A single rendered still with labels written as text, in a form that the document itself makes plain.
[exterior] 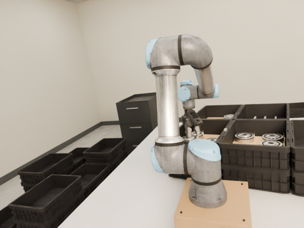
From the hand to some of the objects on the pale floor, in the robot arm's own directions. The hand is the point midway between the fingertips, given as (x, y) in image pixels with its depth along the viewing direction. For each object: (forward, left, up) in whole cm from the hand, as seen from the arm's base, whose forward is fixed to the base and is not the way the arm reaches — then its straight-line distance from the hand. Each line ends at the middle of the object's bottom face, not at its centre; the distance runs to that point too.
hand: (194, 138), depth 139 cm
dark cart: (+154, +85, -93) cm, 199 cm away
